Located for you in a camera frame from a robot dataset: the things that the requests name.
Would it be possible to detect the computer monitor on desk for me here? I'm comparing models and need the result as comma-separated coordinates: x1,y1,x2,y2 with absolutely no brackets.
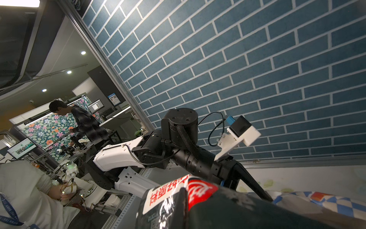
7,138,37,160

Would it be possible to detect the aluminium corner post left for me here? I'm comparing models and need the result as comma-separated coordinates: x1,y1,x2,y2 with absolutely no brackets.
57,1,155,131

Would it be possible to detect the person in striped shirt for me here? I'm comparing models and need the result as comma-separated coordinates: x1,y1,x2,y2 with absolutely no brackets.
49,100,109,149

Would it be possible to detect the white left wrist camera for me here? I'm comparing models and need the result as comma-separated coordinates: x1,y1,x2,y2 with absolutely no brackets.
214,115,261,161

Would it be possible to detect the person in white shirt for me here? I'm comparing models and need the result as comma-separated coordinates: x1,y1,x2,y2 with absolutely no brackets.
1,161,80,229

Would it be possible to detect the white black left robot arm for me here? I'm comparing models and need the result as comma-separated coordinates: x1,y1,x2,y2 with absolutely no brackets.
87,108,272,201

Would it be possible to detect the blue checkered paper bag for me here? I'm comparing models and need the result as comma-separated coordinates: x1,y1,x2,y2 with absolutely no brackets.
267,191,366,220

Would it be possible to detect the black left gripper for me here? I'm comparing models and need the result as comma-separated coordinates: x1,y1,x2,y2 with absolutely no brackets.
140,108,273,202

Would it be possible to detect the dark green fish condiment packet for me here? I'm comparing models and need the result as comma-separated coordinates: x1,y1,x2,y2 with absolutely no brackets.
135,175,366,229

